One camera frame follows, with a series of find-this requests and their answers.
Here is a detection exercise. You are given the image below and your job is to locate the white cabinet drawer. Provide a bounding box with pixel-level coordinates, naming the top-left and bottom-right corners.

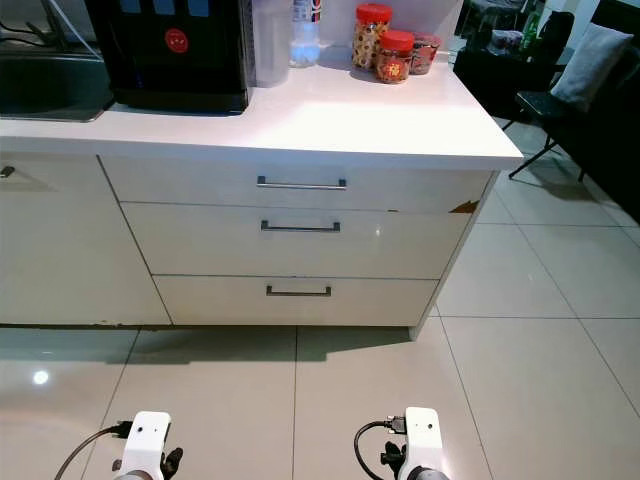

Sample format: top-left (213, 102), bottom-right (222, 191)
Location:
top-left (98, 155), bottom-right (499, 214)
top-left (120, 203), bottom-right (481, 281)
top-left (153, 275), bottom-right (441, 329)

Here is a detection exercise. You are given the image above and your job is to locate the white cabinet door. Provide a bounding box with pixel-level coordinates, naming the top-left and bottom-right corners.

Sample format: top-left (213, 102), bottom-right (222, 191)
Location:
top-left (0, 152), bottom-right (173, 327)

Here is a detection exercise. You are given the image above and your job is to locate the black chair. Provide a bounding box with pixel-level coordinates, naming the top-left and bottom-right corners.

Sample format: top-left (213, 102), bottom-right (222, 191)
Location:
top-left (503, 10), bottom-right (611, 183)

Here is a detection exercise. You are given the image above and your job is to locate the black water dispenser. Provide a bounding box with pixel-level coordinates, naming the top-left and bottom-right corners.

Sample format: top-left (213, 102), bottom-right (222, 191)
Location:
top-left (85, 0), bottom-right (251, 116)

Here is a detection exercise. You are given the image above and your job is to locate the black side table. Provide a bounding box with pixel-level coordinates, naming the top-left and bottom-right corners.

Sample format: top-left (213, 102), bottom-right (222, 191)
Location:
top-left (453, 0), bottom-right (576, 121)

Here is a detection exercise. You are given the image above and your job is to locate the short red lid cookie jar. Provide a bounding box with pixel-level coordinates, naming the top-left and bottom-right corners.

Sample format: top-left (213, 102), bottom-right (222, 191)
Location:
top-left (374, 30), bottom-right (416, 85)

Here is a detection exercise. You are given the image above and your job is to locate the small clear snack jar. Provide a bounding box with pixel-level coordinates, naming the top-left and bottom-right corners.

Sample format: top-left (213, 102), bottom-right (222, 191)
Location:
top-left (410, 32), bottom-right (443, 76)

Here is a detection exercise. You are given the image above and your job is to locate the clear plastic pitcher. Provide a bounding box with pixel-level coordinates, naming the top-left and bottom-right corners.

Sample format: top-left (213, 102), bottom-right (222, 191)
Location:
top-left (248, 0), bottom-right (293, 89)

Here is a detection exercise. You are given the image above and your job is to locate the clear plastic water bottle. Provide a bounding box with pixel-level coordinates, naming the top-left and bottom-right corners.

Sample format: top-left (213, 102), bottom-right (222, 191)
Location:
top-left (290, 0), bottom-right (324, 69)

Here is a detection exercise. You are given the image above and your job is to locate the tall red lid cookie jar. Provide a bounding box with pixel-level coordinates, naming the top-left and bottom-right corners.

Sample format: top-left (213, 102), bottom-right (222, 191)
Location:
top-left (352, 2), bottom-right (393, 71)

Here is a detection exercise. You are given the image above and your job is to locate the grey pillow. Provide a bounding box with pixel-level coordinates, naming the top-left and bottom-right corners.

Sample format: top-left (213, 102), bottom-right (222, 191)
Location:
top-left (550, 22), bottom-right (636, 113)

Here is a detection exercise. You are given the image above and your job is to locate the green bottle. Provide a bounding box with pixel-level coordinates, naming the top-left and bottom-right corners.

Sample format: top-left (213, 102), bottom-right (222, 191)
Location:
top-left (520, 8), bottom-right (541, 51)

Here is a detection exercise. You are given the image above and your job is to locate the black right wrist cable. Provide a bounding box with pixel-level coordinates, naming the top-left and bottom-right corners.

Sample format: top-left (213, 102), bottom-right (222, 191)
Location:
top-left (353, 418), bottom-right (407, 471)

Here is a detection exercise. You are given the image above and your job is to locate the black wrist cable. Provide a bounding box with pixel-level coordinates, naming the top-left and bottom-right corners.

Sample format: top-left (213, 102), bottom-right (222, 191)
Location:
top-left (353, 418), bottom-right (407, 471)
top-left (53, 422), bottom-right (136, 480)

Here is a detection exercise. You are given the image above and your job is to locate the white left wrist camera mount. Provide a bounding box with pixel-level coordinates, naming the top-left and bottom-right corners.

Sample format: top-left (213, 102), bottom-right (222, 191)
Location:
top-left (120, 410), bottom-right (173, 480)

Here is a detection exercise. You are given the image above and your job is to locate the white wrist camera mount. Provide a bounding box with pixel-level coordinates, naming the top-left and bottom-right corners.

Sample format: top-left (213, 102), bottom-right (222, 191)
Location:
top-left (120, 410), bottom-right (173, 480)
top-left (400, 407), bottom-right (447, 480)

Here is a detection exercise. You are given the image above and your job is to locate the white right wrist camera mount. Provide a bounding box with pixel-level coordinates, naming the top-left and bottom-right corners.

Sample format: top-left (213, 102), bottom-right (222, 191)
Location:
top-left (400, 407), bottom-right (447, 480)

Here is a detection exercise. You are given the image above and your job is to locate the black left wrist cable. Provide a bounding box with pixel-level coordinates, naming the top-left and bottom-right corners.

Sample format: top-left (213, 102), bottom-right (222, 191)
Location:
top-left (53, 422), bottom-right (136, 480)

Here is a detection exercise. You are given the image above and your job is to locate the short steel drawer handle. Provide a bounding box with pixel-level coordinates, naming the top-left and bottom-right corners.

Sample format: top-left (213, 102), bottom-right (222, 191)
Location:
top-left (266, 285), bottom-right (332, 298)

